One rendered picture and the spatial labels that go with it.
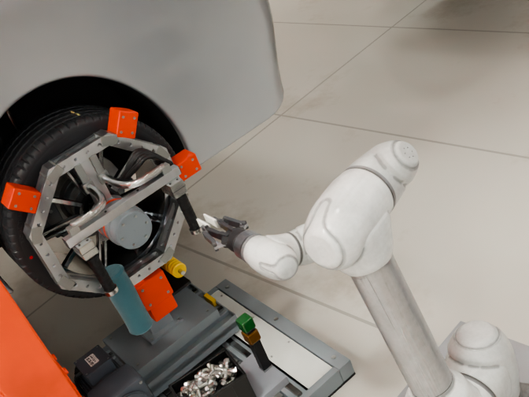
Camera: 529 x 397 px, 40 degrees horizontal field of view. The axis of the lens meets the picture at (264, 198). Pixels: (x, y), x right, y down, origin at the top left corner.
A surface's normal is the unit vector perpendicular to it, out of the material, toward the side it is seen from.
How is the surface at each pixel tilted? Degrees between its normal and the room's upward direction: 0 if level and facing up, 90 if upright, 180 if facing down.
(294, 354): 0
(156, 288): 90
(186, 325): 0
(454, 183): 0
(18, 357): 90
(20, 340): 90
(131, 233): 90
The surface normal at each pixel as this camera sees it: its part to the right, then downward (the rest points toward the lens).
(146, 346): -0.31, -0.80
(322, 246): -0.59, 0.52
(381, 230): 0.73, 0.04
